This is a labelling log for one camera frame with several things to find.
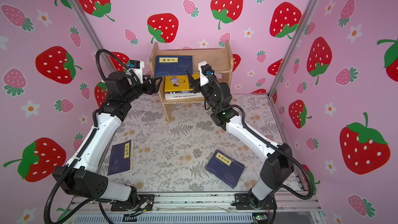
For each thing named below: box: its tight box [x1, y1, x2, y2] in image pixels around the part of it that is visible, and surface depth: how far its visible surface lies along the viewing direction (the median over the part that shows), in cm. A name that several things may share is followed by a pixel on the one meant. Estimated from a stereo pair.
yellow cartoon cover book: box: [164, 73, 201, 92], surface depth 90 cm
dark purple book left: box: [107, 139, 134, 176], surface depth 89 cm
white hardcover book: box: [164, 92, 205, 101], surface depth 90 cm
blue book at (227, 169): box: [205, 149, 246, 189], surface depth 85 cm
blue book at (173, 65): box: [154, 55, 193, 77], surface depth 76 cm
